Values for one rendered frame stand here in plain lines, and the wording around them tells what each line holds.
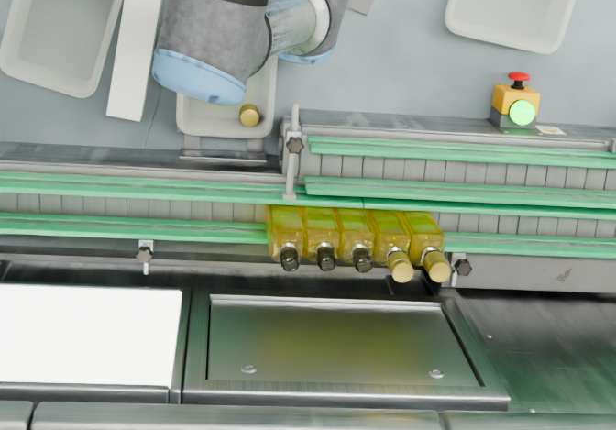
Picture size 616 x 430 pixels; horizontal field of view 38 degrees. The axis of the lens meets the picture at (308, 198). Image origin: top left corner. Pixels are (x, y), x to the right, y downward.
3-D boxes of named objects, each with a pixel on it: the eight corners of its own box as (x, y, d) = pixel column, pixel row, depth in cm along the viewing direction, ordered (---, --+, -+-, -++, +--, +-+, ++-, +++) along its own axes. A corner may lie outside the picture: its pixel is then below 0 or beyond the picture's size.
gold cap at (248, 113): (237, 104, 166) (237, 110, 162) (257, 102, 166) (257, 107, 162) (241, 123, 167) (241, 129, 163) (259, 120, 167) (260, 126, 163)
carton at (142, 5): (110, 107, 166) (105, 115, 160) (130, -21, 159) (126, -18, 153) (142, 114, 167) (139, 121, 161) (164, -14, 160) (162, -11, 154)
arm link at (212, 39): (363, -23, 148) (251, -2, 98) (337, 62, 153) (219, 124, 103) (297, -44, 150) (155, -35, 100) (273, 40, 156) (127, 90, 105)
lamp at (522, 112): (506, 122, 166) (511, 126, 163) (510, 98, 164) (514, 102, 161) (530, 123, 166) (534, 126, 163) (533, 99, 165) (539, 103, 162)
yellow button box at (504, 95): (488, 118, 173) (499, 127, 166) (493, 80, 170) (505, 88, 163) (522, 120, 174) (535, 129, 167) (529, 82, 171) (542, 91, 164)
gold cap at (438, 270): (434, 275, 142) (441, 287, 138) (418, 263, 141) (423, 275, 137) (449, 259, 141) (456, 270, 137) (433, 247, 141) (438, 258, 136)
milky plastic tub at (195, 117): (178, 123, 168) (175, 135, 159) (181, 2, 160) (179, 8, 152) (269, 127, 169) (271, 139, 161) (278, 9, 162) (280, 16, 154)
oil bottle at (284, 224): (264, 220, 162) (269, 267, 142) (267, 191, 160) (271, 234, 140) (295, 221, 163) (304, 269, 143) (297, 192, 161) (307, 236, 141)
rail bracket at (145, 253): (138, 256, 163) (131, 286, 150) (139, 220, 161) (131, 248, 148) (160, 256, 163) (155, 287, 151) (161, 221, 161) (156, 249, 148)
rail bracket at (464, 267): (432, 267, 168) (448, 297, 156) (436, 233, 166) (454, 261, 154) (453, 268, 169) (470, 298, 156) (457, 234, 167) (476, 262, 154)
